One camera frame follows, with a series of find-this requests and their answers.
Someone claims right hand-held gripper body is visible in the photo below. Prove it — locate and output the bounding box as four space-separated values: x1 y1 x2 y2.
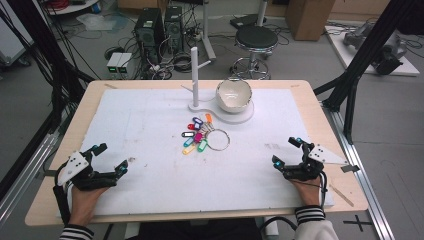
282 142 350 182

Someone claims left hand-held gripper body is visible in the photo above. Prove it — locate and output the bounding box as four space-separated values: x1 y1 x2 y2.
57 150 119 192

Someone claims key ring with coloured tags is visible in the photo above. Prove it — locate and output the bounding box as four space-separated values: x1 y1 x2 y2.
180 113 232 156

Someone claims person's right hand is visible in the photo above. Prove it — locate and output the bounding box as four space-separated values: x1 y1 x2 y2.
288 175 323 209

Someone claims person's left hand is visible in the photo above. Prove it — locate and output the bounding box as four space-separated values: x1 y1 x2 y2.
67 186 110 228

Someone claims white foam board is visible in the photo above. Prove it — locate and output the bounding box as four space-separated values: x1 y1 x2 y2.
66 87 335 217

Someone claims grey tape piece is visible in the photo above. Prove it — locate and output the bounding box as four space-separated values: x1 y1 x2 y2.
340 164 361 174

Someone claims white bowl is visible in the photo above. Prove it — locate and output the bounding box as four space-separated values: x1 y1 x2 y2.
215 77 254 115

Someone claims small white box green display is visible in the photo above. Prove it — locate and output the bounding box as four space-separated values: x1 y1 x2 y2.
116 52 133 75
106 52 124 75

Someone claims white floor board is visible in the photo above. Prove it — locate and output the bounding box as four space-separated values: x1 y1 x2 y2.
324 24 421 77

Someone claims person's dark clothed lap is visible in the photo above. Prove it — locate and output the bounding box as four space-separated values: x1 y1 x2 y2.
128 217 264 240

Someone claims black round stool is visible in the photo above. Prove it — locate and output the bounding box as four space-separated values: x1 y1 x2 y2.
229 25 280 81

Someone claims white hook stand with base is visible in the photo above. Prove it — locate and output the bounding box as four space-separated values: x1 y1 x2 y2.
180 46 255 125

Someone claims black device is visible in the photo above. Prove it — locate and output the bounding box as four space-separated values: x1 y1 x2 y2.
370 45 405 76

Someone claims grey device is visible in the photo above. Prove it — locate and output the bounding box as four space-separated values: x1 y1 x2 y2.
342 22 408 60

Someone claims brown cardboard box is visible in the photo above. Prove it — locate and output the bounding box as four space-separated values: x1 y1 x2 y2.
285 0 336 42

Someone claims large black computer tower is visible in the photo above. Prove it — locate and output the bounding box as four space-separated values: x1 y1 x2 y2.
134 7 166 66

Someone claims clear plastic bag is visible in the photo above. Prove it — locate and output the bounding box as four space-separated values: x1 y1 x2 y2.
76 12 130 33

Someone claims white panel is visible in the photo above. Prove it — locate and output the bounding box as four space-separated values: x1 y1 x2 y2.
0 0 35 67

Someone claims slim black computer tower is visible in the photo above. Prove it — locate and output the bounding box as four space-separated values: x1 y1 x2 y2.
163 5 185 55

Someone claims white desk leg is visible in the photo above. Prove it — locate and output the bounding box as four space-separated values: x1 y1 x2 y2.
199 0 217 62

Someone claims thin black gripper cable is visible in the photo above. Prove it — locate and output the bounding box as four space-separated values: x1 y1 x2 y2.
317 170 330 210

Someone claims black gripper strap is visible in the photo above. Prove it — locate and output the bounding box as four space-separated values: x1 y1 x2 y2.
52 162 72 227

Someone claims aluminium rail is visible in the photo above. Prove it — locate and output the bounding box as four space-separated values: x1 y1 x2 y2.
320 99 397 240
0 132 62 228

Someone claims thick black cable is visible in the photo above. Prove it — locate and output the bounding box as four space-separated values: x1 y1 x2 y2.
259 215 298 235

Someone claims black metal frame strut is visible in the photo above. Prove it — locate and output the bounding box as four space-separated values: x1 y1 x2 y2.
313 0 424 145
0 0 96 134

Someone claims tangle of floor cables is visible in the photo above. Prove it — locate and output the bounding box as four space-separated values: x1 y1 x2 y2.
145 25 203 81

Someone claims white post with black base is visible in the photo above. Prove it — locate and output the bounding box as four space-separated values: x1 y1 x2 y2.
229 0 269 30

